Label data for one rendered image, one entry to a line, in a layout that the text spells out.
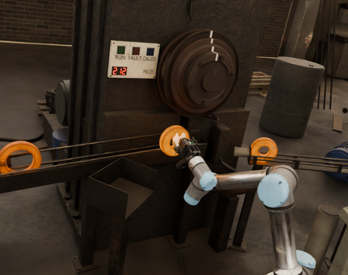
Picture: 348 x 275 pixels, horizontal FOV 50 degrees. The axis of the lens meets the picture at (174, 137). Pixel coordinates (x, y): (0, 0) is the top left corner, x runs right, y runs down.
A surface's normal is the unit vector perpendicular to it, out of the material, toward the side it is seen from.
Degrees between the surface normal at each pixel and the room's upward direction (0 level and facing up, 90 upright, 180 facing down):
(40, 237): 0
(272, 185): 84
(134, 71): 90
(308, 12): 90
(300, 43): 90
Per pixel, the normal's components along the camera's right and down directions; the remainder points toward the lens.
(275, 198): -0.58, 0.11
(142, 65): 0.47, 0.41
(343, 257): -0.87, 0.06
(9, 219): 0.15, -0.91
